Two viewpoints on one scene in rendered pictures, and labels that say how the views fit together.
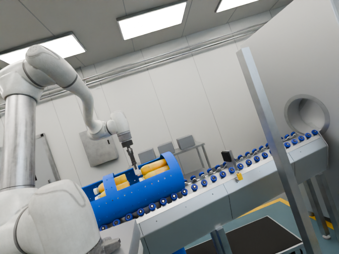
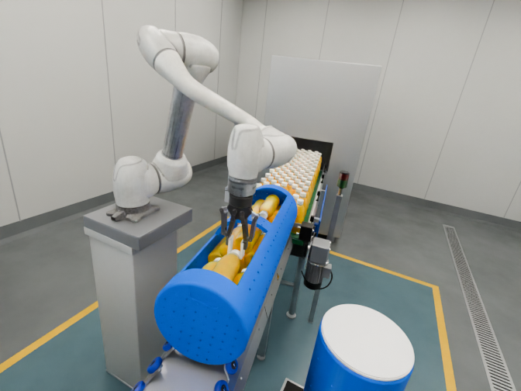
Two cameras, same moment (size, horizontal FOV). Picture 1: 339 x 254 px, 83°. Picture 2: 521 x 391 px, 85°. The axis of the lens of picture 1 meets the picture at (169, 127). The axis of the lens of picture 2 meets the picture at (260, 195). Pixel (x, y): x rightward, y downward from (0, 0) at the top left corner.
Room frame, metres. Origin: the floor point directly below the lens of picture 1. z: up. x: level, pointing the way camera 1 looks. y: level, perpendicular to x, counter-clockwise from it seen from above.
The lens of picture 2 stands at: (1.75, -0.40, 1.73)
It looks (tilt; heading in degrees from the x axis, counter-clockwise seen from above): 22 degrees down; 119
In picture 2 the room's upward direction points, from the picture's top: 7 degrees clockwise
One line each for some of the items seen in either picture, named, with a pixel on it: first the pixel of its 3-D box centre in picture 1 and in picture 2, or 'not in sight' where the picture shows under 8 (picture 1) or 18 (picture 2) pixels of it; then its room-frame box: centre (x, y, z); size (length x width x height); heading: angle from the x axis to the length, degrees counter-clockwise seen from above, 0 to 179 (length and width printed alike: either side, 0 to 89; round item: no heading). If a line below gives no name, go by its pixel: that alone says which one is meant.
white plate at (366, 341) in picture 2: not in sight; (365, 337); (1.75, 0.38, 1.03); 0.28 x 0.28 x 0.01
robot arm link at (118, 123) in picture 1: (118, 122); (248, 150); (1.29, 0.32, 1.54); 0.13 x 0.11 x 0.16; 80
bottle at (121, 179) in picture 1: (112, 184); (250, 233); (1.25, 0.48, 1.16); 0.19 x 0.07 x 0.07; 106
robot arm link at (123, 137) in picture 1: (124, 136); (242, 184); (1.29, 0.31, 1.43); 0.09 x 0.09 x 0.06
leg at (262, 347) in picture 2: not in sight; (266, 322); (1.19, 0.89, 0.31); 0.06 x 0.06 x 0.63; 16
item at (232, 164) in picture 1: (228, 160); not in sight; (1.46, -0.34, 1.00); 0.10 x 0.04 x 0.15; 16
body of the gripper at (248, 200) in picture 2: (128, 147); (239, 205); (1.29, 0.31, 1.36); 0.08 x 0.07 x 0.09; 15
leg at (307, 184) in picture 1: (315, 204); not in sight; (1.72, -1.00, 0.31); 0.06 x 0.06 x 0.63; 16
